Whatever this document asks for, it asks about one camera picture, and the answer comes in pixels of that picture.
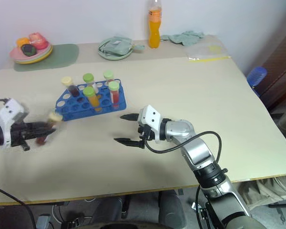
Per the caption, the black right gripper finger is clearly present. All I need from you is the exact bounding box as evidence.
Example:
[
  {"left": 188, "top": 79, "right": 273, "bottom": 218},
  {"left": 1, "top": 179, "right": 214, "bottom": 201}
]
[
  {"left": 113, "top": 137, "right": 145, "bottom": 149},
  {"left": 120, "top": 114, "right": 140, "bottom": 122}
]

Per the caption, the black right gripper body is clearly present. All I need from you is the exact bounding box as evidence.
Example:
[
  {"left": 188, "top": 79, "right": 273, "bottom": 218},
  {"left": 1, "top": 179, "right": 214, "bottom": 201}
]
[{"left": 137, "top": 124, "right": 156, "bottom": 146}]

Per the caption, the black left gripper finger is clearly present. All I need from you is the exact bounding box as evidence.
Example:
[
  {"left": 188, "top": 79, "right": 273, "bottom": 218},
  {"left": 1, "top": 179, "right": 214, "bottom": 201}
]
[
  {"left": 28, "top": 121, "right": 56, "bottom": 131},
  {"left": 28, "top": 129, "right": 57, "bottom": 141}
]

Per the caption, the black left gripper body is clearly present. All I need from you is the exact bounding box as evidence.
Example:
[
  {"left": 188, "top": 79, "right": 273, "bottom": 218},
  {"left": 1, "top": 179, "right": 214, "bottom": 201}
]
[{"left": 10, "top": 122, "right": 31, "bottom": 152}]

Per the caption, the cream-capped red liquid test tube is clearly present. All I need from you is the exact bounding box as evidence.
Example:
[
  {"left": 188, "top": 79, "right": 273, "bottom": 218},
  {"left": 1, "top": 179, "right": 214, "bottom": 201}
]
[{"left": 35, "top": 111, "right": 63, "bottom": 146}]

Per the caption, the green-capped red liquid test tube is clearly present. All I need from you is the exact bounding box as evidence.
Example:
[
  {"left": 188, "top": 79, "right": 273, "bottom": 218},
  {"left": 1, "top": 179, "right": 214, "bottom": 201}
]
[
  {"left": 102, "top": 70, "right": 115, "bottom": 84},
  {"left": 108, "top": 81, "right": 122, "bottom": 110}
]

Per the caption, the blue test tube rack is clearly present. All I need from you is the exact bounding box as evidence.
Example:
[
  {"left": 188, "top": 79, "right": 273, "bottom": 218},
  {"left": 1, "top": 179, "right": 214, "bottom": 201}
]
[{"left": 55, "top": 79, "right": 127, "bottom": 122}]

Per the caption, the green-capped orange liquid test tube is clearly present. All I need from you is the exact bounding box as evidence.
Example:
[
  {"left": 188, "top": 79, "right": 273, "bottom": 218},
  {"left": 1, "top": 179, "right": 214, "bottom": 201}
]
[{"left": 83, "top": 86, "right": 103, "bottom": 113}]

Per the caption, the cream-capped dark liquid test tube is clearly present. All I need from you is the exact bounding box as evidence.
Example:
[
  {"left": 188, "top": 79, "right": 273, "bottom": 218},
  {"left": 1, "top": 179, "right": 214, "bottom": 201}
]
[{"left": 61, "top": 76, "right": 81, "bottom": 98}]

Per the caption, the green-capped white test tube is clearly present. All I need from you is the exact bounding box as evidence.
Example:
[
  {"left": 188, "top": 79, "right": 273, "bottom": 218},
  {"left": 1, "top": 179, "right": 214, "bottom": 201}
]
[{"left": 82, "top": 73, "right": 100, "bottom": 95}]

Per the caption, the pale green plate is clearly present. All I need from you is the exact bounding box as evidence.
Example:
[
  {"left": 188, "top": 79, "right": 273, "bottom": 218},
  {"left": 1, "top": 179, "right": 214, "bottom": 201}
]
[{"left": 97, "top": 39, "right": 135, "bottom": 61}]

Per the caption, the yellow plate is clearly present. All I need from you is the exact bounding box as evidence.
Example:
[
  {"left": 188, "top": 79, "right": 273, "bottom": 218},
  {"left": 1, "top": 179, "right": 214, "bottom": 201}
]
[{"left": 13, "top": 45, "right": 54, "bottom": 65}]

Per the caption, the green table mat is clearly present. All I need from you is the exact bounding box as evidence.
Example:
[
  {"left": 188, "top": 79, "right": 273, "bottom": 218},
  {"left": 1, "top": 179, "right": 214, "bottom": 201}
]
[{"left": 13, "top": 43, "right": 80, "bottom": 73}]

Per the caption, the pink plate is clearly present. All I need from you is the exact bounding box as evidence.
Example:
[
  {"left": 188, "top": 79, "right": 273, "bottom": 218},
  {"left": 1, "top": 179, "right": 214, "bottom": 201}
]
[{"left": 9, "top": 42, "right": 52, "bottom": 62}]

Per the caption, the dark rounded shape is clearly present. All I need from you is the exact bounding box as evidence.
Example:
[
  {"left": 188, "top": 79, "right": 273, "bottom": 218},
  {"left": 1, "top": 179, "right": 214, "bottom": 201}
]
[{"left": 158, "top": 190, "right": 185, "bottom": 226}]

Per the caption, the dark purple toy fruit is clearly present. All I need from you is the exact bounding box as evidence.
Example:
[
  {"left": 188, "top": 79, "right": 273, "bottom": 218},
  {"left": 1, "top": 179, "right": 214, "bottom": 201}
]
[{"left": 20, "top": 43, "right": 37, "bottom": 57}]

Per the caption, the pink toy fruit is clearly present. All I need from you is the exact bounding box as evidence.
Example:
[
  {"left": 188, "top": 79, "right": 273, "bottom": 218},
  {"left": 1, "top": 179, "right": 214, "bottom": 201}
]
[{"left": 28, "top": 32, "right": 49, "bottom": 51}]

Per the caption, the orange toy fruit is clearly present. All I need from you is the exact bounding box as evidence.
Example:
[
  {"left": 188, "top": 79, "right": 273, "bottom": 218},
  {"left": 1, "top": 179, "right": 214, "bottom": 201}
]
[{"left": 16, "top": 37, "right": 31, "bottom": 48}]

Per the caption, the orange soda bottle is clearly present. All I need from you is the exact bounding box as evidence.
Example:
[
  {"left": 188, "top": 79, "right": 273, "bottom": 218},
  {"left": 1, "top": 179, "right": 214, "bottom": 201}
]
[{"left": 147, "top": 0, "right": 163, "bottom": 50}]

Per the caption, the green crumpled cloth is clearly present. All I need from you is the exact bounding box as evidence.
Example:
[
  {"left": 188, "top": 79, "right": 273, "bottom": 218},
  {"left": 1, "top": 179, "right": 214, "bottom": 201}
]
[{"left": 160, "top": 30, "right": 207, "bottom": 47}]

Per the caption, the clear yellow-zip plastic bag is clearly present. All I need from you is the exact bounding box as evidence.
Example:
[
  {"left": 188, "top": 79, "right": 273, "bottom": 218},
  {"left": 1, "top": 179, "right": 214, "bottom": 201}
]
[{"left": 185, "top": 43, "right": 232, "bottom": 63}]

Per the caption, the grey fabric under table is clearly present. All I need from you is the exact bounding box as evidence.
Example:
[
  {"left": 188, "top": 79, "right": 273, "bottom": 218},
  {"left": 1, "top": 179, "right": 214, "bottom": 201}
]
[{"left": 237, "top": 175, "right": 286, "bottom": 212}]

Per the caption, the brown wooden cabinet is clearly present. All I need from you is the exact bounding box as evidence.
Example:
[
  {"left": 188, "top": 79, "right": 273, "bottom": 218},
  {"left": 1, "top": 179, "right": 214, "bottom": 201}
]
[{"left": 256, "top": 23, "right": 286, "bottom": 112}]

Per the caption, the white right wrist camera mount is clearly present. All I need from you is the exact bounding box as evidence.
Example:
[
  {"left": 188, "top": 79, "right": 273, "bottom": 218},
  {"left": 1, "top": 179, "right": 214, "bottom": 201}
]
[{"left": 137, "top": 104, "right": 163, "bottom": 144}]

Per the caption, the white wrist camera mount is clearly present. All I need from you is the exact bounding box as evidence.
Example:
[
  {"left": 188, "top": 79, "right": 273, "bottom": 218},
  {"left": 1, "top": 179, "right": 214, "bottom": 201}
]
[
  {"left": 137, "top": 104, "right": 163, "bottom": 144},
  {"left": 0, "top": 98, "right": 30, "bottom": 146}
]

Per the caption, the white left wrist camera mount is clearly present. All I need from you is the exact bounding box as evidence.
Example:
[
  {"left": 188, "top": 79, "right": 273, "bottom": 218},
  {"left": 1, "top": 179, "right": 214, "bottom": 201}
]
[{"left": 0, "top": 98, "right": 30, "bottom": 146}]

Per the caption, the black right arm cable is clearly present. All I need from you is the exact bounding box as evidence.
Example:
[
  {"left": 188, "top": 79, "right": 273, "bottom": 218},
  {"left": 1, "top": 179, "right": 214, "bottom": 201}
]
[{"left": 143, "top": 131, "right": 223, "bottom": 168}]

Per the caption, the black floor cable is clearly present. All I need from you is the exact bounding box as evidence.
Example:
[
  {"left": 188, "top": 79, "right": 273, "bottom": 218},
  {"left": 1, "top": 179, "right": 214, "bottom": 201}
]
[{"left": 0, "top": 183, "right": 37, "bottom": 229}]

